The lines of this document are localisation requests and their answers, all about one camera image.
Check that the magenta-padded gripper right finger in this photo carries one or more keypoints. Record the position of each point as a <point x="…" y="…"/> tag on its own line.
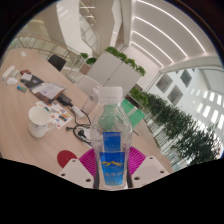
<point x="137" y="161"/>

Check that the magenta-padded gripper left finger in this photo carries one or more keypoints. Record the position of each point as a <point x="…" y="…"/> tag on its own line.
<point x="87" y="163"/>

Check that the clear blue-labelled water bottle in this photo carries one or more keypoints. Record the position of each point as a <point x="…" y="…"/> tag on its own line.
<point x="111" y="160"/>

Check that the white power adapter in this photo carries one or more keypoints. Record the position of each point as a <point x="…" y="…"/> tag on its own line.
<point x="78" y="112"/>

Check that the colourful sticker sheet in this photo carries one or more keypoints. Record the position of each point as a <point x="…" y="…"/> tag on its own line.
<point x="58" y="115"/>

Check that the row of green hedge plants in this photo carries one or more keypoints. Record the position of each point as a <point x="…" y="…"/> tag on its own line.
<point x="186" y="133"/>

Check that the white ceramic mug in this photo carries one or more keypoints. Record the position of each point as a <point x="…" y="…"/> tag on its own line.
<point x="38" y="123"/>

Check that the wooden planter with plants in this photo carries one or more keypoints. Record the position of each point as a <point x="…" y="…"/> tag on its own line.
<point x="139" y="96"/>

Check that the black power adapter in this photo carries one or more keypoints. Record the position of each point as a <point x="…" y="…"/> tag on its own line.
<point x="65" y="99"/>

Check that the white cabinet topped with plants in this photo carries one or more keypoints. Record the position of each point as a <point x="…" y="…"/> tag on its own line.
<point x="113" y="71"/>

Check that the black flat tablet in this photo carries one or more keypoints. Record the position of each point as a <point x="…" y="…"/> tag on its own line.
<point x="33" y="81"/>

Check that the brown planter with plants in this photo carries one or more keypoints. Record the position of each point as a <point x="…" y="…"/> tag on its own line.
<point x="87" y="65"/>

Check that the small teal box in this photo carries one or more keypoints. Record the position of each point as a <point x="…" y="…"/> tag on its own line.
<point x="22" y="88"/>

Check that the black office chair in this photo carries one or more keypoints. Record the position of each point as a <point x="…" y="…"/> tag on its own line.
<point x="56" y="62"/>

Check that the small dark red case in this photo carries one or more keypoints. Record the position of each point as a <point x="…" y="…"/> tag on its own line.
<point x="25" y="71"/>

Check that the small white object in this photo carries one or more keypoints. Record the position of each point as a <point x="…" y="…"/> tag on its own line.
<point x="12" y="81"/>

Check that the white power strip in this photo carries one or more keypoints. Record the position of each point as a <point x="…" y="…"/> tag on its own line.
<point x="8" y="72"/>

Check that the glass balcony railing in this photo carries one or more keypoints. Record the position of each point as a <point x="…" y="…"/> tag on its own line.
<point x="43" y="45"/>

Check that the ceiling light strips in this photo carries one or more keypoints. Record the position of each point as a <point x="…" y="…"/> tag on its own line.
<point x="160" y="33"/>

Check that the white staircase with glass railing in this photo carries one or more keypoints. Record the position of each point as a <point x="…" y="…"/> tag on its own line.
<point x="90" y="31"/>

